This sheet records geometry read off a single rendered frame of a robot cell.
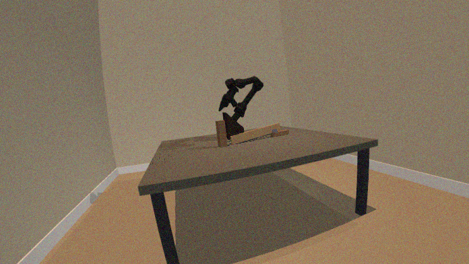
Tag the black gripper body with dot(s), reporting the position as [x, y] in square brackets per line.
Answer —
[228, 95]

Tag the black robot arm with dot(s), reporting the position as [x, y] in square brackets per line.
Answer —
[232, 85]

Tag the brown wooden rail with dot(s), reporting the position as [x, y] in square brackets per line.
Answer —
[254, 133]

